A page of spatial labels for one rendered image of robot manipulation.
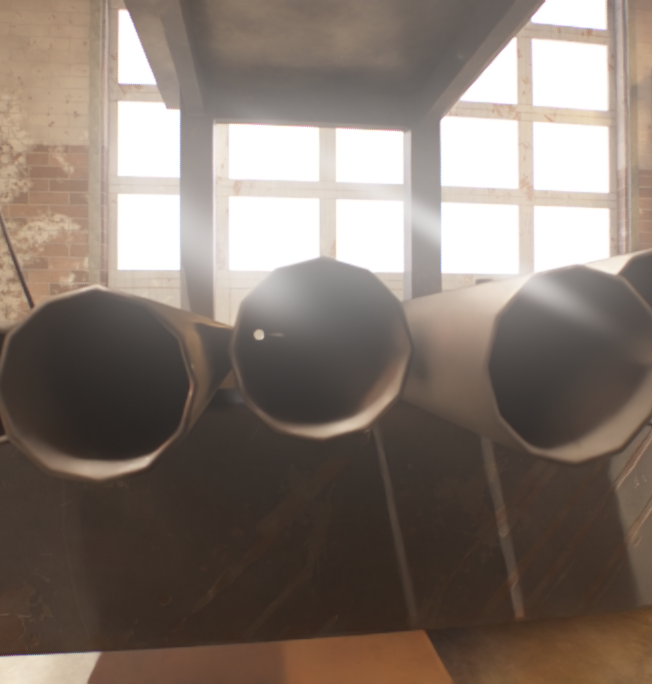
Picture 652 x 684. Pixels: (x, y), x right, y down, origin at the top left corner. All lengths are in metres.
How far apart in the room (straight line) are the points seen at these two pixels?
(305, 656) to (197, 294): 1.08
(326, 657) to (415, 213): 1.20
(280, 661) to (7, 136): 3.56
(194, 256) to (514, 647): 1.10
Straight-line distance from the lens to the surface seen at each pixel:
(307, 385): 0.15
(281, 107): 1.47
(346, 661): 0.35
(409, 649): 0.36
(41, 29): 3.93
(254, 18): 1.21
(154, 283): 3.43
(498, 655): 0.45
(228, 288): 3.38
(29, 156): 3.67
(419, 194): 1.44
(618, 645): 0.49
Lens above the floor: 0.23
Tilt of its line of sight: 1 degrees down
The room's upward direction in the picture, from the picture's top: straight up
